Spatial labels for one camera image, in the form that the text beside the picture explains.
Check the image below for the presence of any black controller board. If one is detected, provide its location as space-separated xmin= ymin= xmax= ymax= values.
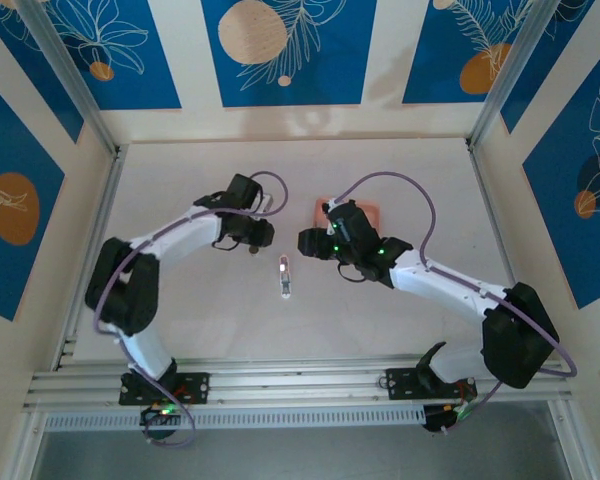
xmin=138 ymin=404 xmax=187 ymax=442
xmin=422 ymin=402 xmax=474 ymax=436

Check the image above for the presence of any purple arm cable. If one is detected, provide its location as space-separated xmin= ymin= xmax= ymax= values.
xmin=93 ymin=170 xmax=289 ymax=447
xmin=334 ymin=172 xmax=579 ymax=436

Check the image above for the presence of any aluminium side rail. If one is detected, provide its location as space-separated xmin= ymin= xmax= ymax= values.
xmin=51 ymin=143 xmax=130 ymax=372
xmin=466 ymin=141 xmax=545 ymax=361

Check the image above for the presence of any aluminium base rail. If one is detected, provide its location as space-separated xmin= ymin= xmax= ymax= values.
xmin=22 ymin=352 xmax=575 ymax=415

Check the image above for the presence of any pink plastic tray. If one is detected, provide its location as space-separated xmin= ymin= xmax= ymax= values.
xmin=313 ymin=196 xmax=382 ymax=239

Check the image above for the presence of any aluminium frame post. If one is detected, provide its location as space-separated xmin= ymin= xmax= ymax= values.
xmin=15 ymin=0 xmax=120 ymax=157
xmin=467 ymin=0 xmax=569 ymax=151

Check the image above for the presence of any white slotted cable duct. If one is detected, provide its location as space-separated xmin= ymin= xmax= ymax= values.
xmin=42 ymin=405 xmax=427 ymax=433

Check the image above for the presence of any pink mini stapler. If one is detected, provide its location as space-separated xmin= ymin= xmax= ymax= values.
xmin=278 ymin=254 xmax=292 ymax=300

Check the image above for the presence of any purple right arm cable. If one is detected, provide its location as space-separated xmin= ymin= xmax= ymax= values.
xmin=334 ymin=172 xmax=579 ymax=436

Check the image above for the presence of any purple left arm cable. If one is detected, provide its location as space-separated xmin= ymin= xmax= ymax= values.
xmin=93 ymin=170 xmax=289 ymax=447

